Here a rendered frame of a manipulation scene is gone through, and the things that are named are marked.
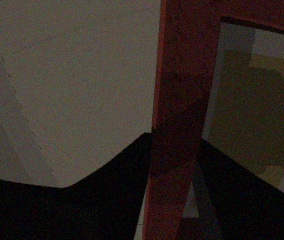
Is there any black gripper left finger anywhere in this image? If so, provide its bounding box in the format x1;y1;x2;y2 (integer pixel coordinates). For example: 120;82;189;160
0;132;153;240

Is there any tan flat board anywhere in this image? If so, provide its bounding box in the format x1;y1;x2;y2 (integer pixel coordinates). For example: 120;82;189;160
0;0;161;188

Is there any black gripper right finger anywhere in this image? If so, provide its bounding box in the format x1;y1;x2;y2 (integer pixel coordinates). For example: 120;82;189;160
191;139;284;240

